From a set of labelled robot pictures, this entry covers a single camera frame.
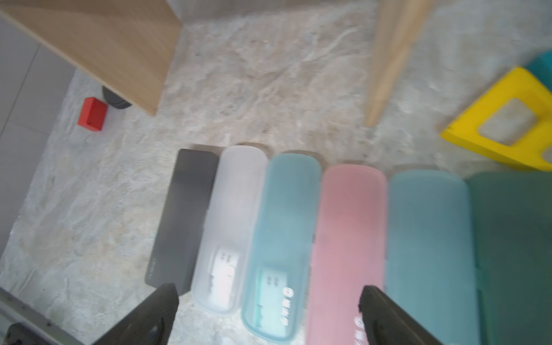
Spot aluminium mounting rail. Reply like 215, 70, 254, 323
1, 288, 82, 344

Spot wooden two-tier shelf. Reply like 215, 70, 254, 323
1, 1, 434, 127

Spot black pencil case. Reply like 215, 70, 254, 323
145, 149, 219, 296

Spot red small block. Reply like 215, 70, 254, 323
78, 97, 108, 132

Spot yellow triangle block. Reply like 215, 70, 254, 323
441, 67, 551, 171

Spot clear white pencil case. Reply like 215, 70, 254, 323
191, 145, 268, 315

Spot dark green pencil case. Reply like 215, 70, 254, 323
467, 172, 551, 344

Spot light blue pencil case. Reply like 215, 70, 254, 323
385, 170, 481, 344

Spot teal pencil case with label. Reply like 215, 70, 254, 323
241, 153, 322, 344

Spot pink pencil case shelf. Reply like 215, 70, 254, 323
306, 164, 388, 344

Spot silver microphone on stand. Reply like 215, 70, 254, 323
102, 86, 132, 110

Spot teal small block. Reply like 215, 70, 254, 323
525, 50, 552, 91

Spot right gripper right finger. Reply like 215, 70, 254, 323
359, 285, 442, 345

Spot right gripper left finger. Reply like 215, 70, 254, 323
94, 283, 179, 344

